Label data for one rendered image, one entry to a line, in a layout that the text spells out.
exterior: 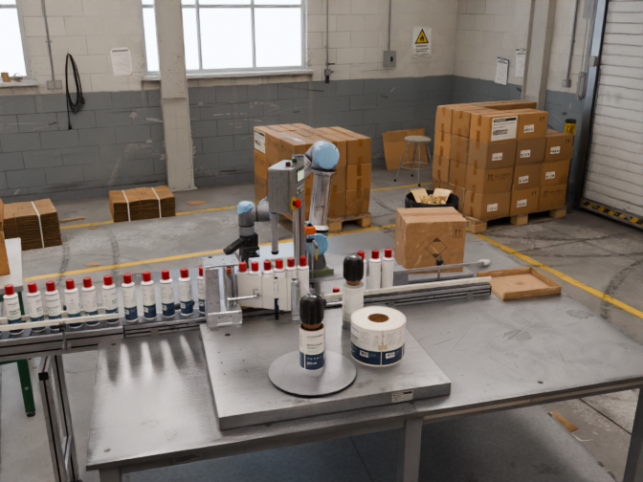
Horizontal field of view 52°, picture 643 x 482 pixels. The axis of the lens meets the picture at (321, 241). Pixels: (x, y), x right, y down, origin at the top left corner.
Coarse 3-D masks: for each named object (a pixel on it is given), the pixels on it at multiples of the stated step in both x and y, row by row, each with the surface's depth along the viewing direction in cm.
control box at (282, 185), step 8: (272, 168) 271; (280, 168) 271; (288, 168) 271; (296, 168) 275; (272, 176) 272; (280, 176) 271; (288, 176) 270; (296, 176) 276; (272, 184) 273; (280, 184) 272; (288, 184) 271; (296, 184) 277; (272, 192) 275; (280, 192) 273; (288, 192) 272; (296, 192) 278; (272, 200) 276; (280, 200) 274; (288, 200) 273; (272, 208) 277; (280, 208) 276; (288, 208) 274
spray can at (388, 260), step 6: (390, 252) 293; (384, 258) 294; (390, 258) 294; (384, 264) 294; (390, 264) 294; (384, 270) 295; (390, 270) 295; (384, 276) 296; (390, 276) 296; (384, 282) 297; (390, 282) 297
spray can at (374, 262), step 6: (372, 252) 292; (378, 252) 291; (372, 258) 293; (378, 258) 293; (372, 264) 292; (378, 264) 292; (372, 270) 293; (378, 270) 293; (372, 276) 294; (378, 276) 294; (372, 282) 295; (378, 282) 295; (372, 288) 296; (378, 288) 296; (378, 294) 297
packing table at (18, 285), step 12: (12, 240) 396; (12, 252) 376; (12, 264) 359; (0, 276) 343; (12, 276) 343; (0, 288) 329; (0, 300) 335; (24, 312) 407; (24, 360) 348; (24, 372) 350; (24, 384) 352; (24, 396) 354
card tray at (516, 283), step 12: (480, 276) 326; (492, 276) 328; (504, 276) 329; (516, 276) 329; (528, 276) 329; (540, 276) 325; (492, 288) 316; (504, 288) 316; (516, 288) 316; (528, 288) 316; (540, 288) 316; (552, 288) 308
